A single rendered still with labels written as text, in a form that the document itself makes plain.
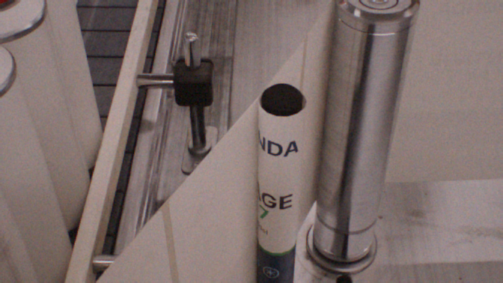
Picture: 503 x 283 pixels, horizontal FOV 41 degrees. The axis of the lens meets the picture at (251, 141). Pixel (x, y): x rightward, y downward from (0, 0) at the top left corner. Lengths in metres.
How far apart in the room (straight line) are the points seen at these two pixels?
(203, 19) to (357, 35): 0.43
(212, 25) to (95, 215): 0.34
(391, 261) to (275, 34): 0.26
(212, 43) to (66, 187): 0.30
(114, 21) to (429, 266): 0.36
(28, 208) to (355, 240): 0.19
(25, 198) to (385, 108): 0.19
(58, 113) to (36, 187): 0.05
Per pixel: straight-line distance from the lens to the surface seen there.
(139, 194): 0.48
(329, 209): 0.39
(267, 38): 0.61
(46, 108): 0.39
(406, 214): 0.47
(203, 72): 0.50
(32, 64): 0.37
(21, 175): 0.35
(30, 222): 0.38
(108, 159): 0.45
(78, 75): 0.44
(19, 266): 0.34
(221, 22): 0.71
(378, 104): 0.33
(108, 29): 0.63
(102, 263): 0.40
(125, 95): 0.50
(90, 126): 0.47
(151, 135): 0.52
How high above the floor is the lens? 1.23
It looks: 44 degrees down
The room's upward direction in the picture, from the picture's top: straight up
